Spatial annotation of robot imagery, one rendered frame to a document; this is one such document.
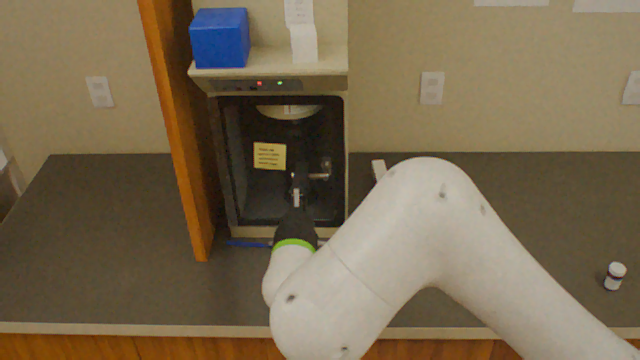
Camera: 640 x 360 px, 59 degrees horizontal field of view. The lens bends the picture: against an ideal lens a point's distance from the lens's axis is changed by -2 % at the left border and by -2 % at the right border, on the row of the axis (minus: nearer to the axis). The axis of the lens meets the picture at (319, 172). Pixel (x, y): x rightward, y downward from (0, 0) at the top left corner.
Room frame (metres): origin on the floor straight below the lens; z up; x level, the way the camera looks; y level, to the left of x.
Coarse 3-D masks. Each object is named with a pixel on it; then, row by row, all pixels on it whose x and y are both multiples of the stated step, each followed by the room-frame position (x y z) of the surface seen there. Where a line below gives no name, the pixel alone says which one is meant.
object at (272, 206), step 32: (224, 96) 1.13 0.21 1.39; (256, 96) 1.13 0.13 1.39; (288, 96) 1.12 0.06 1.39; (320, 96) 1.12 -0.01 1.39; (224, 128) 1.13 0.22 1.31; (256, 128) 1.13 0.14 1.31; (288, 128) 1.12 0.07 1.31; (320, 128) 1.12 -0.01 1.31; (288, 160) 1.12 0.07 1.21; (320, 160) 1.12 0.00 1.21; (256, 192) 1.13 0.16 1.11; (288, 192) 1.12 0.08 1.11; (320, 192) 1.12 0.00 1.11; (256, 224) 1.13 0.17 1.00; (320, 224) 1.12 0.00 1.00
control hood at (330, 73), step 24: (264, 48) 1.12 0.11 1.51; (288, 48) 1.12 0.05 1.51; (336, 48) 1.11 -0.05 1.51; (192, 72) 1.03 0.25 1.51; (216, 72) 1.03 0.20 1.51; (240, 72) 1.02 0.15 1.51; (264, 72) 1.02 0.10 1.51; (288, 72) 1.02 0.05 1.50; (312, 72) 1.01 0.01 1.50; (336, 72) 1.01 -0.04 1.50
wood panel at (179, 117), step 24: (144, 0) 1.06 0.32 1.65; (168, 0) 1.16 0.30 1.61; (144, 24) 1.06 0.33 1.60; (168, 24) 1.13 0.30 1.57; (168, 48) 1.10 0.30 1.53; (168, 72) 1.07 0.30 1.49; (168, 96) 1.06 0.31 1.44; (192, 96) 1.20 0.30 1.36; (168, 120) 1.06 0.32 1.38; (192, 120) 1.16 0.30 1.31; (192, 144) 1.13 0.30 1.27; (192, 168) 1.09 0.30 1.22; (216, 168) 1.30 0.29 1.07; (192, 192) 1.06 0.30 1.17; (216, 192) 1.25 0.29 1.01; (192, 216) 1.06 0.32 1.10; (216, 216) 1.21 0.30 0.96; (192, 240) 1.06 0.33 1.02
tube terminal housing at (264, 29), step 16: (192, 0) 1.14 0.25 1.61; (208, 0) 1.14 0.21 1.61; (224, 0) 1.14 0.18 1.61; (240, 0) 1.14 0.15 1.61; (256, 0) 1.14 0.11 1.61; (272, 0) 1.13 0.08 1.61; (320, 0) 1.13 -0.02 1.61; (336, 0) 1.13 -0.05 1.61; (256, 16) 1.14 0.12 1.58; (272, 16) 1.13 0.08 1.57; (320, 16) 1.13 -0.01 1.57; (336, 16) 1.13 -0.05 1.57; (256, 32) 1.14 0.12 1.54; (272, 32) 1.13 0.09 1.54; (288, 32) 1.13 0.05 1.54; (320, 32) 1.13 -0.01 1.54; (336, 32) 1.13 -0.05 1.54; (208, 96) 1.14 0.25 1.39
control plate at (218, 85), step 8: (216, 80) 1.05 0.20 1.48; (224, 80) 1.05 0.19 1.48; (232, 80) 1.05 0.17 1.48; (240, 80) 1.05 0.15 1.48; (248, 80) 1.05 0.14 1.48; (256, 80) 1.04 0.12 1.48; (264, 80) 1.04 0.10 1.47; (272, 80) 1.04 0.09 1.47; (280, 80) 1.04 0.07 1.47; (288, 80) 1.04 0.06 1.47; (296, 80) 1.04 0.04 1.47; (216, 88) 1.09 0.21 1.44; (232, 88) 1.09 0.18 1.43; (248, 88) 1.09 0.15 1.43; (264, 88) 1.09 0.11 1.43; (272, 88) 1.09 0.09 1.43; (280, 88) 1.09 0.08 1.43; (296, 88) 1.09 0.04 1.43
